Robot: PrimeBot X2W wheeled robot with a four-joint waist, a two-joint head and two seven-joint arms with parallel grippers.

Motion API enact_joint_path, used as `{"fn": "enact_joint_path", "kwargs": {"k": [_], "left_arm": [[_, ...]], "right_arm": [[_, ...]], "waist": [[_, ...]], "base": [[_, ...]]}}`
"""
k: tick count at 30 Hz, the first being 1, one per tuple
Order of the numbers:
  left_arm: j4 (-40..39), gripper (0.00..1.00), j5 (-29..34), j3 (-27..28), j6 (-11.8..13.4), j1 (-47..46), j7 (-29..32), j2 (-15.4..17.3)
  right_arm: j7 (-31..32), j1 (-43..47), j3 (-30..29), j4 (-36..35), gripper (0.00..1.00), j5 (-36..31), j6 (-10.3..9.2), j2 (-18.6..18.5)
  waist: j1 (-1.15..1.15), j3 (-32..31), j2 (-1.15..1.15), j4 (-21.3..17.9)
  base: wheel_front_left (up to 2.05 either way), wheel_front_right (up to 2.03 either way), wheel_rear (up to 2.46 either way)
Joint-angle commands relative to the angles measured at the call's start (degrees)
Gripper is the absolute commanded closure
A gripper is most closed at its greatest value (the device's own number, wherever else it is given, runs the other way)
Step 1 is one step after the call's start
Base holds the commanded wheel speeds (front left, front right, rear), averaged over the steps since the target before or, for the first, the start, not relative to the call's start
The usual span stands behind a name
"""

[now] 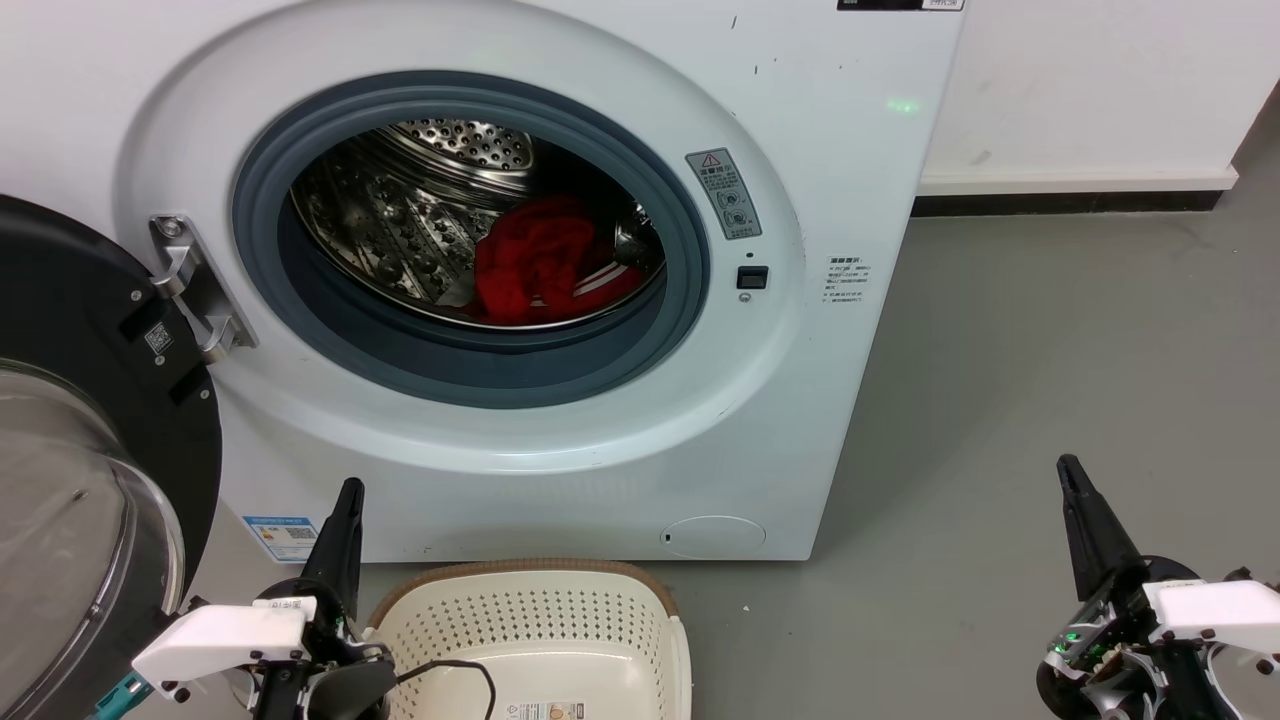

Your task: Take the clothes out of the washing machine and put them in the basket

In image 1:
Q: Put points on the chrome door hinge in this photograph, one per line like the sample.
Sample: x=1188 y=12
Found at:
x=190 y=275

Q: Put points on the round drain filter cover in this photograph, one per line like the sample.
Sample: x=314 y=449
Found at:
x=713 y=537

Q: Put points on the white wall ledge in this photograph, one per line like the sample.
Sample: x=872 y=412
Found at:
x=1075 y=181

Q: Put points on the white front-load washing machine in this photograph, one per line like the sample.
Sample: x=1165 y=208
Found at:
x=560 y=480

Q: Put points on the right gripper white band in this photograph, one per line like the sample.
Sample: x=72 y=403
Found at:
x=1200 y=610

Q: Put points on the black baseboard strip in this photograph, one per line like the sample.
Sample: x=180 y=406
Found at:
x=1060 y=203

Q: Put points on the grey warning sticker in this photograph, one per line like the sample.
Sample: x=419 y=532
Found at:
x=724 y=194

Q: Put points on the clear door glass bowl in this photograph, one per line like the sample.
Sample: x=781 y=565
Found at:
x=60 y=520

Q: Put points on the small QR code sticker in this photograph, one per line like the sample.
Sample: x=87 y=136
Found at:
x=158 y=338

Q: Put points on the small white text sticker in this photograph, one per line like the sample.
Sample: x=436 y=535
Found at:
x=847 y=280

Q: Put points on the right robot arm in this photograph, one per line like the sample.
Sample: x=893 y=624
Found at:
x=1195 y=690

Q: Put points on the red and white garment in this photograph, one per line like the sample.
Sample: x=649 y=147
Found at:
x=530 y=255

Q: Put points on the stainless steel washing machine drum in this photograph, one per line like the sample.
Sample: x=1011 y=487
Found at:
x=390 y=220

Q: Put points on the teal plastic robot clip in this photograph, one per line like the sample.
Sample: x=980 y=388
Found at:
x=122 y=695

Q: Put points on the black door latch socket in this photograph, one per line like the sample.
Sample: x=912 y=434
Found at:
x=752 y=277

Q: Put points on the black washing machine door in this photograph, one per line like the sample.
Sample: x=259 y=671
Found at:
x=70 y=300

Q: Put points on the cream perforated laundry basket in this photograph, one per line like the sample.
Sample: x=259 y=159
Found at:
x=560 y=625

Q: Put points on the grey rubber door gasket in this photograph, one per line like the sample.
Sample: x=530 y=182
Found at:
x=470 y=365

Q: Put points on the blue energy label sticker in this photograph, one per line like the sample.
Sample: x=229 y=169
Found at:
x=282 y=538

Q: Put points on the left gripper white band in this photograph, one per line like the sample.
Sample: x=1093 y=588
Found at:
x=220 y=635

